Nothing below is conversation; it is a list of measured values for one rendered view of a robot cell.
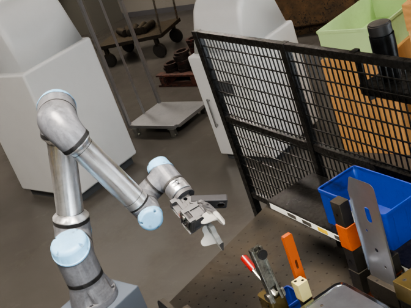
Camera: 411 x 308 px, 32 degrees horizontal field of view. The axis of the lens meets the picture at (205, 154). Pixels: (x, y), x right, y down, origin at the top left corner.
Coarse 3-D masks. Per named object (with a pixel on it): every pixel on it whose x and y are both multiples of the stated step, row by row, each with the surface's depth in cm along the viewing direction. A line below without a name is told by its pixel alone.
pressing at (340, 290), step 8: (328, 288) 207; (336, 288) 206; (344, 288) 205; (352, 288) 205; (320, 296) 205; (328, 296) 204; (336, 296) 203; (344, 296) 202; (352, 296) 201; (360, 296) 200; (368, 296) 199; (304, 304) 204; (312, 304) 204; (320, 304) 202; (328, 304) 201; (336, 304) 200; (344, 304) 199; (352, 304) 198; (360, 304) 197; (368, 304) 196; (376, 304) 195; (384, 304) 194
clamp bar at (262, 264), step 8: (256, 248) 199; (256, 256) 199; (264, 256) 196; (256, 264) 199; (264, 264) 201; (264, 272) 201; (272, 272) 201; (264, 280) 200; (272, 280) 202; (272, 296) 202
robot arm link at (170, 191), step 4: (172, 180) 222; (176, 180) 222; (180, 180) 223; (184, 180) 224; (168, 184) 223; (172, 184) 222; (176, 184) 222; (180, 184) 222; (184, 184) 222; (188, 184) 224; (168, 188) 222; (172, 188) 221; (176, 188) 221; (180, 188) 221; (168, 192) 223; (172, 192) 221; (176, 192) 221; (168, 196) 224; (172, 196) 221
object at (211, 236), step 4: (208, 224) 221; (212, 224) 221; (204, 228) 221; (208, 228) 221; (212, 228) 220; (204, 232) 220; (208, 232) 221; (212, 232) 220; (216, 232) 221; (204, 236) 220; (208, 236) 221; (212, 236) 221; (216, 236) 220; (204, 240) 220; (208, 240) 220; (212, 240) 221; (216, 240) 220; (220, 240) 221; (204, 244) 220; (208, 244) 220; (220, 244) 220; (220, 248) 221
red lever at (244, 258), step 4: (244, 256) 209; (244, 260) 209; (248, 260) 208; (248, 264) 208; (252, 264) 208; (248, 268) 208; (252, 268) 207; (252, 272) 208; (256, 272) 207; (256, 276) 206; (260, 280) 206; (272, 288) 203; (272, 292) 203; (276, 292) 203; (276, 296) 203
